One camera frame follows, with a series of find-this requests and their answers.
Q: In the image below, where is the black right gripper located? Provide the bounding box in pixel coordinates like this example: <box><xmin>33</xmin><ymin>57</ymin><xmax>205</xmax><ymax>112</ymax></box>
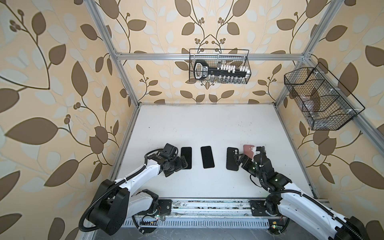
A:
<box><xmin>234</xmin><ymin>153</ymin><xmax>265</xmax><ymax>182</ymax></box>

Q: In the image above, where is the pink phone case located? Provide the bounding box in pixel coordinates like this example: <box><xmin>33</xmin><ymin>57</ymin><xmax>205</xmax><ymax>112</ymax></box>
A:
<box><xmin>243</xmin><ymin>145</ymin><xmax>256</xmax><ymax>159</ymax></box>

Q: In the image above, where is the black phone case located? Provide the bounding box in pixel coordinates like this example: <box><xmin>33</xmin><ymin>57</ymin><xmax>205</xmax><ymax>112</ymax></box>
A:
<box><xmin>226</xmin><ymin>147</ymin><xmax>239</xmax><ymax>171</ymax></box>

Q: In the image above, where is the black phone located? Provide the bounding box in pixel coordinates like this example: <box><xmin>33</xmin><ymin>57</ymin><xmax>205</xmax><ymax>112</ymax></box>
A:
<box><xmin>201</xmin><ymin>146</ymin><xmax>215</xmax><ymax>169</ymax></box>

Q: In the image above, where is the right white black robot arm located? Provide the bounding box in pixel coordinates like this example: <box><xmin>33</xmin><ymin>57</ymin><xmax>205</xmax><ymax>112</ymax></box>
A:
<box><xmin>234</xmin><ymin>147</ymin><xmax>370</xmax><ymax>240</ymax></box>

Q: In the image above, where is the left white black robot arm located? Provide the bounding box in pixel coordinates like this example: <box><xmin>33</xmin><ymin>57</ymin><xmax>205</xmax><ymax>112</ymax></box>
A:
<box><xmin>79</xmin><ymin>144</ymin><xmax>188</xmax><ymax>236</ymax></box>

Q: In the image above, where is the black tool in basket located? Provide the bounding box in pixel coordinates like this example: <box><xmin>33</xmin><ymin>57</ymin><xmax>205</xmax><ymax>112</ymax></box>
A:
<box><xmin>192</xmin><ymin>60</ymin><xmax>251</xmax><ymax>80</ymax></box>

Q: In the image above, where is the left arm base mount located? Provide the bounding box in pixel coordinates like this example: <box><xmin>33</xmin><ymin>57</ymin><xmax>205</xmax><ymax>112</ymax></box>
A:
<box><xmin>130</xmin><ymin>198</ymin><xmax>173</xmax><ymax>235</ymax></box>

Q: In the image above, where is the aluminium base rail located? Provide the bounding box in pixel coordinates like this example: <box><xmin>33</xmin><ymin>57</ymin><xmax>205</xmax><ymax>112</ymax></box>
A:
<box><xmin>167</xmin><ymin>199</ymin><xmax>266</xmax><ymax>219</ymax></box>

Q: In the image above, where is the left black corrugated cable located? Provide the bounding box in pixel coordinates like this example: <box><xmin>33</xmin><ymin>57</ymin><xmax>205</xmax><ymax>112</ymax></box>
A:
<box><xmin>78</xmin><ymin>148</ymin><xmax>164</xmax><ymax>232</ymax></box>

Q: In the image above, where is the black corrugated cable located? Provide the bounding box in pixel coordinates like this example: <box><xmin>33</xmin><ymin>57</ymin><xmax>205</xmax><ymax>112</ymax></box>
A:
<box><xmin>250</xmin><ymin>146</ymin><xmax>365</xmax><ymax>240</ymax></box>
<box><xmin>78</xmin><ymin>148</ymin><xmax>164</xmax><ymax>232</ymax></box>

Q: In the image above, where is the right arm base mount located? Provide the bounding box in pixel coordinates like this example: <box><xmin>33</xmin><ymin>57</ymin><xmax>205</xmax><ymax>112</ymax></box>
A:
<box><xmin>249</xmin><ymin>200</ymin><xmax>290</xmax><ymax>236</ymax></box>

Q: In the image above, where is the right black corrugated cable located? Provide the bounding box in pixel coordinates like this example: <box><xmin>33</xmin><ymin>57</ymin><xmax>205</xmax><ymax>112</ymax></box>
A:
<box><xmin>250</xmin><ymin>146</ymin><xmax>365</xmax><ymax>240</ymax></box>

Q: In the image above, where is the right wall wire basket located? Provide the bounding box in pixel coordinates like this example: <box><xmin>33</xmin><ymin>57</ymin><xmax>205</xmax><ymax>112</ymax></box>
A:
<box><xmin>284</xmin><ymin>62</ymin><xmax>366</xmax><ymax>131</ymax></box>

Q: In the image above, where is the wall wire basket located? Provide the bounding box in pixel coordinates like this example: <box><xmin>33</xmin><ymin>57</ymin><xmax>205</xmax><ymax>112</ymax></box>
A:
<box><xmin>284</xmin><ymin>62</ymin><xmax>366</xmax><ymax>131</ymax></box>
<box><xmin>189</xmin><ymin>48</ymin><xmax>252</xmax><ymax>85</ymax></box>

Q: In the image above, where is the back wall wire basket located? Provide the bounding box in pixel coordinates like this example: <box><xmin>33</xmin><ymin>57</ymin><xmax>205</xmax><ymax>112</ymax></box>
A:
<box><xmin>189</xmin><ymin>48</ymin><xmax>252</xmax><ymax>85</ymax></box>

